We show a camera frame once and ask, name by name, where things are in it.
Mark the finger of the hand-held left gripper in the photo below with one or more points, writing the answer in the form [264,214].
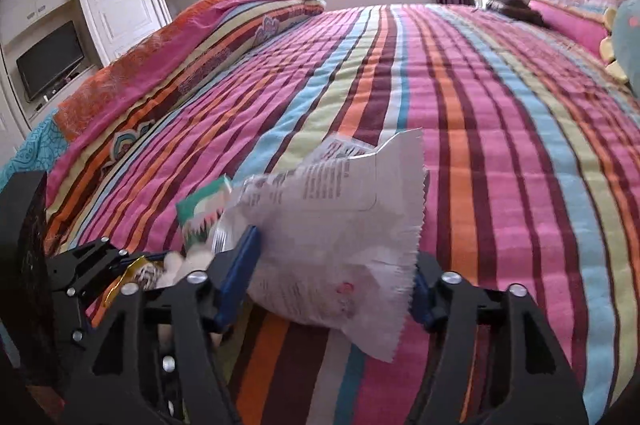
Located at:
[85,265]
[75,317]

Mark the plain pink pillow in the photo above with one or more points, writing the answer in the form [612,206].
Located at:
[570,22]

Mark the black flat television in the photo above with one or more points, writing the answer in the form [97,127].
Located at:
[50,60]

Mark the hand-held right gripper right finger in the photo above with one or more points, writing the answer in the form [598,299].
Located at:
[424,305]

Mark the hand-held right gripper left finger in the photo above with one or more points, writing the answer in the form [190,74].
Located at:
[240,270]

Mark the green and white packet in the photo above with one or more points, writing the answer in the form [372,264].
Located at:
[200,210]

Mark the teal and yellow plush toy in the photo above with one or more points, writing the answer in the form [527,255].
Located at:
[627,35]

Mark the white printed wrapper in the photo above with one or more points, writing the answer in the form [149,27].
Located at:
[340,225]

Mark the yellow snack wrapper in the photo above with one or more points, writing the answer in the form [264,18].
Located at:
[140,276]

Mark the folded orange pink quilt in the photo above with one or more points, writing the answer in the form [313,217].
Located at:
[150,60]

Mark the striped bed cover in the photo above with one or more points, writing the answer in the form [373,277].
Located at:
[450,105]

